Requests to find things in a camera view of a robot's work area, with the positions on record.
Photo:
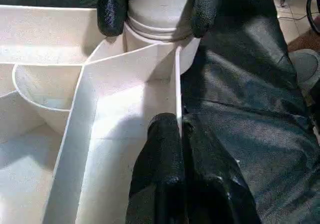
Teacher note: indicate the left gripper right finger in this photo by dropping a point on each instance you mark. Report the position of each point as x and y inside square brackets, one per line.
[212, 189]

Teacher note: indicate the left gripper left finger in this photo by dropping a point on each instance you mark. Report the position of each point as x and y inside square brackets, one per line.
[160, 174]

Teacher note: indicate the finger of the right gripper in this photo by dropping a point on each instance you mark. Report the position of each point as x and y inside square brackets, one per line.
[112, 12]
[202, 12]

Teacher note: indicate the white plastic table leg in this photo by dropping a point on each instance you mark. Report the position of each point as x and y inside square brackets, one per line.
[157, 12]

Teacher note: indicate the white plastic table top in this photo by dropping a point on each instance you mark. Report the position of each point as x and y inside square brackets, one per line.
[100, 96]

